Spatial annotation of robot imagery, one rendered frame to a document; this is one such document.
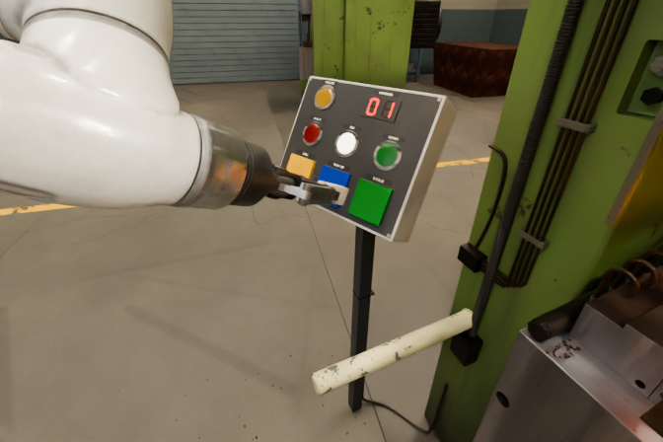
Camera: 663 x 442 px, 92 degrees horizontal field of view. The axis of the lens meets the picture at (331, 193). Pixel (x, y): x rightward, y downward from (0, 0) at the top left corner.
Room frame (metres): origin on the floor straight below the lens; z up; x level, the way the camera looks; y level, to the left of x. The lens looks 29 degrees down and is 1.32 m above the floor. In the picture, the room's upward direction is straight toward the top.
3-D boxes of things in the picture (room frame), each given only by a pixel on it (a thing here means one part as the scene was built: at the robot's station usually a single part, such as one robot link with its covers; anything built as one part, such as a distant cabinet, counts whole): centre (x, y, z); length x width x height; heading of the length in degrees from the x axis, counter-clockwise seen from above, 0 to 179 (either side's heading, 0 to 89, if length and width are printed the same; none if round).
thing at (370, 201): (0.54, -0.08, 1.01); 0.07 x 0.05 x 0.07; 49
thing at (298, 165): (0.67, 0.07, 1.01); 0.07 x 0.05 x 0.07; 49
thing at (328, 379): (0.50, -0.17, 0.62); 0.44 x 0.05 x 0.05; 114
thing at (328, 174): (0.60, 0.00, 1.01); 0.07 x 0.05 x 0.07; 49
